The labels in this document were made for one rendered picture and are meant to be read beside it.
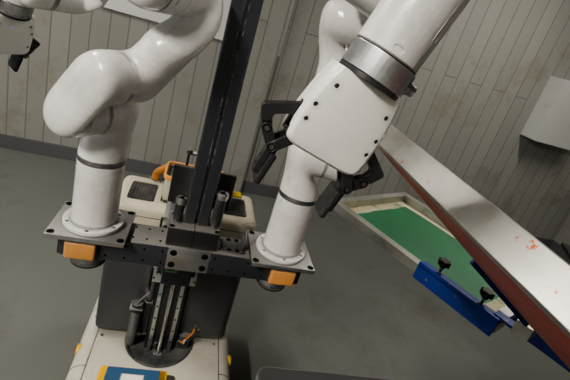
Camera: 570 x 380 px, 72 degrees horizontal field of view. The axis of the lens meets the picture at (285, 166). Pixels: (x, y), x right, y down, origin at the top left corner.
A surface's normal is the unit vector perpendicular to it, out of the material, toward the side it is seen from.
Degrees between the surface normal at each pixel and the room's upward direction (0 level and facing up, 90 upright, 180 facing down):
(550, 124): 90
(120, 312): 90
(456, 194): 58
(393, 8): 77
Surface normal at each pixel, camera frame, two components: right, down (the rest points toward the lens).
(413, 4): -0.30, 0.11
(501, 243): -0.66, -0.65
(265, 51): 0.15, 0.40
